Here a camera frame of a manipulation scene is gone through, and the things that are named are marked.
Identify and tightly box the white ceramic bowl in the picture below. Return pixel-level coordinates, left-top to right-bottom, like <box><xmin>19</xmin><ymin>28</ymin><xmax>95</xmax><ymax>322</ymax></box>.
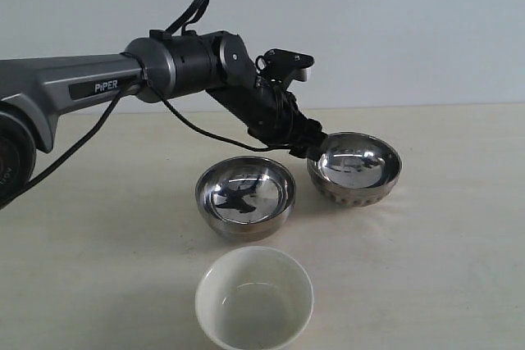
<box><xmin>194</xmin><ymin>246</ymin><xmax>315</xmax><ymax>349</ymax></box>

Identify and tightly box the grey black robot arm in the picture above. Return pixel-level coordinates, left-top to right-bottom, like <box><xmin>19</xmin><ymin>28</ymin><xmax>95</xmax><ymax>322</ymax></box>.
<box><xmin>1</xmin><ymin>30</ymin><xmax>326</xmax><ymax>205</ymax></box>

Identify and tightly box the black cable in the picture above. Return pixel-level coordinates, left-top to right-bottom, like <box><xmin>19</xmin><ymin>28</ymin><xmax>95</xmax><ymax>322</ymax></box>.
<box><xmin>0</xmin><ymin>0</ymin><xmax>294</xmax><ymax>211</ymax></box>

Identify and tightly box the smooth stainless steel bowl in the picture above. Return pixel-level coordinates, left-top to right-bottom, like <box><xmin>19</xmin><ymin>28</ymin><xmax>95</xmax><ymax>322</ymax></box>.
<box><xmin>194</xmin><ymin>156</ymin><xmax>296</xmax><ymax>243</ymax></box>

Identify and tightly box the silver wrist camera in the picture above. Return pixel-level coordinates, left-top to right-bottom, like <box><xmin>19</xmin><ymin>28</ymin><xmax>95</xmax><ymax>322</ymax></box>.
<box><xmin>255</xmin><ymin>48</ymin><xmax>315</xmax><ymax>85</ymax></box>

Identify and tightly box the ribbed stainless steel bowl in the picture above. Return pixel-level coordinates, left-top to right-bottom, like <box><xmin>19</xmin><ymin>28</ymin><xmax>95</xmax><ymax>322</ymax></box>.
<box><xmin>306</xmin><ymin>132</ymin><xmax>402</xmax><ymax>207</ymax></box>

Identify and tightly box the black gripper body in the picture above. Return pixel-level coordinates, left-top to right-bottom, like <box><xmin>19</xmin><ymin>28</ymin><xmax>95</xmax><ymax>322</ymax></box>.
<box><xmin>207</xmin><ymin>85</ymin><xmax>312</xmax><ymax>149</ymax></box>

